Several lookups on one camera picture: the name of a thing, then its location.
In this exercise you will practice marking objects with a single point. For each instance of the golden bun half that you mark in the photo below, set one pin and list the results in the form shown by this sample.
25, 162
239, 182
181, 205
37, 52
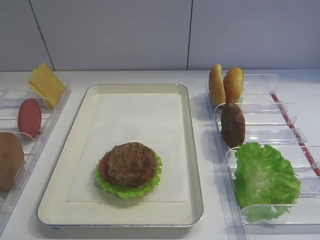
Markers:
233, 84
216, 85

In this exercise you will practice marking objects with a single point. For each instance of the green lettuce leaf on tray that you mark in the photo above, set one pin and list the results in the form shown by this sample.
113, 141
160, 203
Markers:
128, 192

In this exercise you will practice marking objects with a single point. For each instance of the red tomato slice on tray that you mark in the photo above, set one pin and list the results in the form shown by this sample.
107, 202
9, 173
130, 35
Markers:
104, 167

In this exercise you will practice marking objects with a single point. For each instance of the yellow cheese slices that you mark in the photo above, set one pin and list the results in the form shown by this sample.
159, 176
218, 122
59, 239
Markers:
47, 85

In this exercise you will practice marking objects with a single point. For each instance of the cream metal baking tray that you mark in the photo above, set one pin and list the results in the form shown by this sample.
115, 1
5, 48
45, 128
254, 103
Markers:
55, 210

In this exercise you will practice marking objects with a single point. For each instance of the red white striped strip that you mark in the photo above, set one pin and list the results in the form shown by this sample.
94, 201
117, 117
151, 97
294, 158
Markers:
298, 135

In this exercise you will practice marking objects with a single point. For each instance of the green lettuce pile in rack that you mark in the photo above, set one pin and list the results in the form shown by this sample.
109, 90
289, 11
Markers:
265, 183

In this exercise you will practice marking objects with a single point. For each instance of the white parchment paper sheet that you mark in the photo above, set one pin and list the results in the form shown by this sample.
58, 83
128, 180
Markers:
155, 120

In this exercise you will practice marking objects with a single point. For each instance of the clear acrylic rack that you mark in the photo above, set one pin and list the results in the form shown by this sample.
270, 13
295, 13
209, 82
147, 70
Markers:
10, 102
264, 123

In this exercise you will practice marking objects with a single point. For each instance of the red tomato slice in rack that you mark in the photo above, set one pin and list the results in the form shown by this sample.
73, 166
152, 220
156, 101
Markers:
29, 118

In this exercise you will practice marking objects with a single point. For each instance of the clear acrylic rack right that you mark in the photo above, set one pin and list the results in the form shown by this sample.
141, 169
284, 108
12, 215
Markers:
264, 123

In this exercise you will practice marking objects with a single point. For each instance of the golden bun half right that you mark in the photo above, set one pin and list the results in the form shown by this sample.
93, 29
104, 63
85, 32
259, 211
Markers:
233, 84

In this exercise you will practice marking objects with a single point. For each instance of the brown meat patty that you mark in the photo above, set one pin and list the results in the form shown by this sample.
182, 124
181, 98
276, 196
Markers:
232, 125
131, 164

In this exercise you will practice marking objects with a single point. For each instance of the golden bun half left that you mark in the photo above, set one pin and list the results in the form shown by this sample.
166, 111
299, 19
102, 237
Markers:
216, 85

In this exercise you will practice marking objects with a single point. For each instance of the brown bread bun in rack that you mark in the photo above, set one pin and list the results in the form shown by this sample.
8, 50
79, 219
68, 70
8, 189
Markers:
11, 160

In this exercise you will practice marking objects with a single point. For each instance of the clear acrylic rack left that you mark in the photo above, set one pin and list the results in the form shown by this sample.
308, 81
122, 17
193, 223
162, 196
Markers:
10, 102

